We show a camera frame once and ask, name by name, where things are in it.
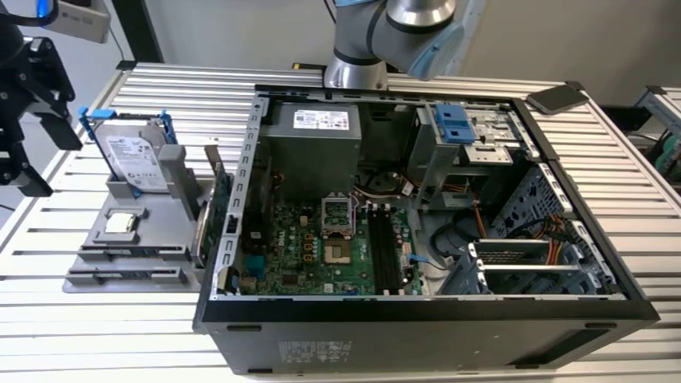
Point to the grey optical drive cage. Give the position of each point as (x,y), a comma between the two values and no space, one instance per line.
(426,159)

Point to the blue RAM stick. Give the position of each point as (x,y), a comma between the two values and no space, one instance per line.
(134,275)
(145,251)

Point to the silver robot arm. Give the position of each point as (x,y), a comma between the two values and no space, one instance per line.
(367,36)

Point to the yellow black connector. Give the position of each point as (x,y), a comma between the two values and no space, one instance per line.
(297,65)

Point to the silver CPU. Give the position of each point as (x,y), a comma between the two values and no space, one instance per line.
(123,222)

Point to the grey parts rack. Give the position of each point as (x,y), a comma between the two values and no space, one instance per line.
(161,223)

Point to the black PC case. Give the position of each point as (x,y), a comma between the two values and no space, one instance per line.
(373,347)

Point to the hard disk in blue carrier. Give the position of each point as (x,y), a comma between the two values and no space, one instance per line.
(134,159)

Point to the green graphics card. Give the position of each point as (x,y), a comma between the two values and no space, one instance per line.
(215,215)

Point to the black CPU cooler fan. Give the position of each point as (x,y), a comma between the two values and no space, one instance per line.
(379,182)

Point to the adjacent metal slat table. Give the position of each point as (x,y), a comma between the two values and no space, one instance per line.
(658,95)

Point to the green circuit board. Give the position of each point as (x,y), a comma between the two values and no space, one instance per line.
(672,155)

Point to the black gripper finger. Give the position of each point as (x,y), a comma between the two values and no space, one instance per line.
(19,171)
(51,88)

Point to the thin locking lever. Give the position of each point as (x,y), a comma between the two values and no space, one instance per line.
(355,217)

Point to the black upright post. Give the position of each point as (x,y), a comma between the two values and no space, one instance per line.
(141,32)

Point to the blue drive latch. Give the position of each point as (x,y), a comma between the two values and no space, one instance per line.
(453,123)

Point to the grey metal disk bay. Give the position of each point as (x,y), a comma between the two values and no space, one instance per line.
(527,268)

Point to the green motherboard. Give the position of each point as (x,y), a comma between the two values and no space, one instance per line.
(298,263)

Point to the grey power supply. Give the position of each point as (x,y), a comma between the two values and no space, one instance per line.
(314,159)

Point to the flat dark grey device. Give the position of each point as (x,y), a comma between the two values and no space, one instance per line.
(556,99)

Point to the CPU socket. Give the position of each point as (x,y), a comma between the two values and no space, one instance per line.
(339,253)

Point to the blue expansion slot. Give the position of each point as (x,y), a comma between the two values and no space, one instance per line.
(255,266)

